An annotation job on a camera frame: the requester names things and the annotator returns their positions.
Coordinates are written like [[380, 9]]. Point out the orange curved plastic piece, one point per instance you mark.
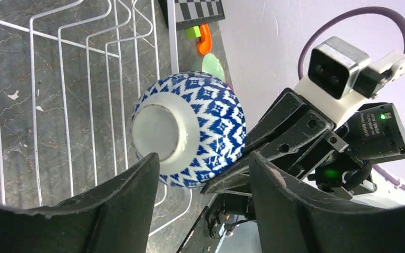
[[205, 44]]

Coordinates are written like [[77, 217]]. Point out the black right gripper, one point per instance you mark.
[[291, 215]]

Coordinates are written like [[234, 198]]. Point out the pale green ceramic bowl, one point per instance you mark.
[[210, 63]]

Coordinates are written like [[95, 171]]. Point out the white wire dish rack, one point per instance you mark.
[[70, 75]]

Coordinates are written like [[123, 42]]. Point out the black white chessboard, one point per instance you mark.
[[197, 12]]

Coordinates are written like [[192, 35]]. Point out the blue white patterned bowl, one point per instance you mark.
[[195, 124]]

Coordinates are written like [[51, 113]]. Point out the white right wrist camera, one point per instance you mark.
[[342, 77]]

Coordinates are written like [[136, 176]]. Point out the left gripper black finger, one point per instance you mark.
[[114, 216]]

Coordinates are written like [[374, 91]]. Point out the lime green cube block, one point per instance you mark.
[[193, 33]]

